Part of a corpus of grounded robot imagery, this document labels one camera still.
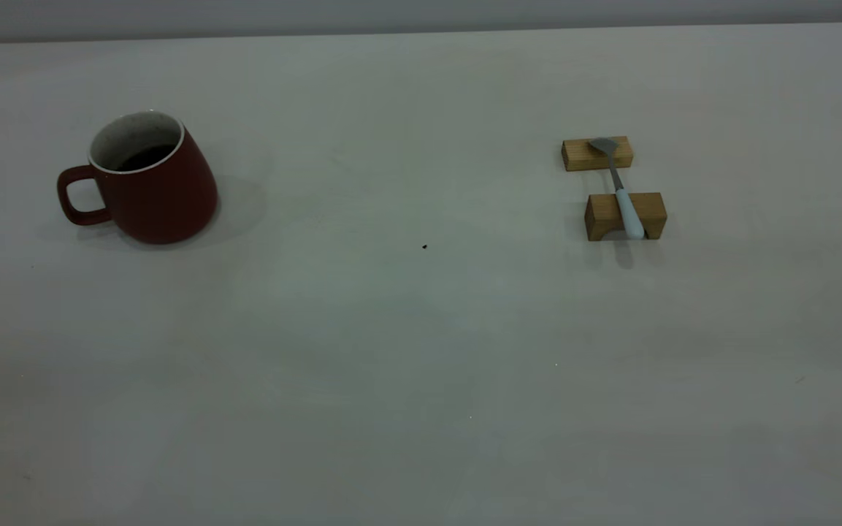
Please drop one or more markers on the red ceramic mug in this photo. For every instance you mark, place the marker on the red ceramic mug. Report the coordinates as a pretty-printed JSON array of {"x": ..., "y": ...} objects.
[{"x": 165, "y": 197}]

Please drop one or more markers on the arched wooden block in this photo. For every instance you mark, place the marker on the arched wooden block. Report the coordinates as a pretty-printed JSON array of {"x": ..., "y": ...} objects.
[{"x": 652, "y": 212}]

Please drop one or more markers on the flat rectangular wooden block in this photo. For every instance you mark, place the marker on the flat rectangular wooden block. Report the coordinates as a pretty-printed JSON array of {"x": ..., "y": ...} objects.
[{"x": 574, "y": 155}]

